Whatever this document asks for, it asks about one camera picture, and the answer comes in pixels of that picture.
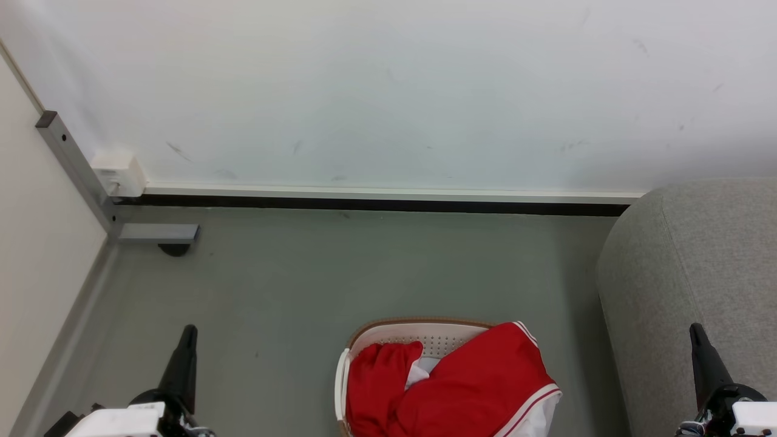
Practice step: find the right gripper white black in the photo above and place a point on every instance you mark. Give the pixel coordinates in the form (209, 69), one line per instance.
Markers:
(743, 413)

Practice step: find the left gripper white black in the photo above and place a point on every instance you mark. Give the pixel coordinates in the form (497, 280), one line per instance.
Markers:
(124, 422)

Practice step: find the grey fabric sofa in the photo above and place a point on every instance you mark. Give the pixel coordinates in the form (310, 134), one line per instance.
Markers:
(686, 291)

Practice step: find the red sports garment white trim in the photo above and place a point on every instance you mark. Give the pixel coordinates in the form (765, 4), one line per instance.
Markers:
(479, 388)

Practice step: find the white wall socket box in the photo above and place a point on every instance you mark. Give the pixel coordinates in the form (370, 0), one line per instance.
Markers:
(119, 173)

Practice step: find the white laundry basket brown rim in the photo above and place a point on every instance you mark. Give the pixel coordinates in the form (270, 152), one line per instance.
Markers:
(434, 340)

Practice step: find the black frame foot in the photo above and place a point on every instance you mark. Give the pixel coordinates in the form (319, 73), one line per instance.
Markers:
(175, 249)

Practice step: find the white and black wall skirting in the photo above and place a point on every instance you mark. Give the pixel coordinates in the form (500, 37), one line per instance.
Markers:
(388, 197)

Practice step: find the grey metal frame post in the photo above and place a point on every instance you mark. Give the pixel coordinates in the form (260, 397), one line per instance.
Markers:
(76, 161)

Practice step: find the grey floor skirting strip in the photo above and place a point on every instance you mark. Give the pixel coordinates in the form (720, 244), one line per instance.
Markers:
(64, 349)

